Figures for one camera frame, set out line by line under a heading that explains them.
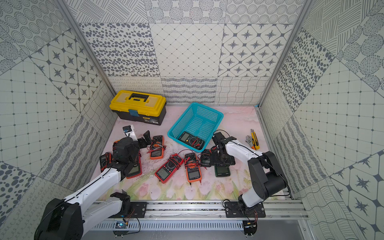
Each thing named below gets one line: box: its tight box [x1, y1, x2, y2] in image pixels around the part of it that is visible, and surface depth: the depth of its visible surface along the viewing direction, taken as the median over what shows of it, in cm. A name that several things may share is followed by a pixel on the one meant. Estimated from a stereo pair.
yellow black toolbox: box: [109, 90, 167, 126], surface depth 102 cm
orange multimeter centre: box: [184, 152, 202, 183], surface depth 85 cm
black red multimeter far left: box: [99, 152, 113, 172], surface depth 90 cm
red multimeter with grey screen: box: [154, 153, 184, 184], surface depth 85 cm
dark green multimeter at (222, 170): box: [214, 163, 231, 177], surface depth 87 cm
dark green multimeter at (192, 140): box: [178, 131, 205, 150], surface depth 98 cm
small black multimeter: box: [200, 149, 212, 168], surface depth 90 cm
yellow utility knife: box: [250, 129, 260, 151], surface depth 103 cm
